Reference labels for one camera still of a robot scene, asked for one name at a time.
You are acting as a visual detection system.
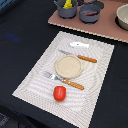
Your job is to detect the toy fork wooden handle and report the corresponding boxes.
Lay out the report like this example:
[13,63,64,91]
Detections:
[43,71,84,90]

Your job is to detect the grey pot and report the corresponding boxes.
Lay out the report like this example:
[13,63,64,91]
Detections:
[79,4,100,23]
[53,0,85,20]

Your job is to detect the grey pot on stove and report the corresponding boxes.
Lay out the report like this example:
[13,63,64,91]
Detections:
[79,4,100,23]

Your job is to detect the red toy tomato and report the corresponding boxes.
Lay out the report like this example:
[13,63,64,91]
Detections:
[53,86,66,102]

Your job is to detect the toy knife wooden handle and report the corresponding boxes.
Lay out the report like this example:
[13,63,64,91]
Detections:
[58,50,97,63]

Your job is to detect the beige bowl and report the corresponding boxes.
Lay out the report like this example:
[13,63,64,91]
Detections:
[116,4,128,31]

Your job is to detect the round wooden plate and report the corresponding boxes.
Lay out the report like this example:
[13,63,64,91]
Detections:
[55,55,83,79]

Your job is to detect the woven grey placemat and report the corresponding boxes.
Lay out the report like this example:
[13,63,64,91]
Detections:
[13,31,114,128]

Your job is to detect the brown toy stove board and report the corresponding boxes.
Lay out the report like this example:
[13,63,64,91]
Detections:
[48,0,128,43]

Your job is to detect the yellow toy cheese wedge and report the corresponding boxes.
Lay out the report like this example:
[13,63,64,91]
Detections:
[63,0,72,9]

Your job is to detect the black stove burner back-right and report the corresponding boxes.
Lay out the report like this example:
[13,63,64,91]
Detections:
[91,1,104,9]

